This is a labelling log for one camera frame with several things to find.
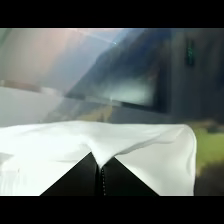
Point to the white garment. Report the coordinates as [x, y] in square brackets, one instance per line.
[150, 146]

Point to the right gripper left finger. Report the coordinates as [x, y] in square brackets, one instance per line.
[79, 180]

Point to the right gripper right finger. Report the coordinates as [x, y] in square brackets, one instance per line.
[125, 181]

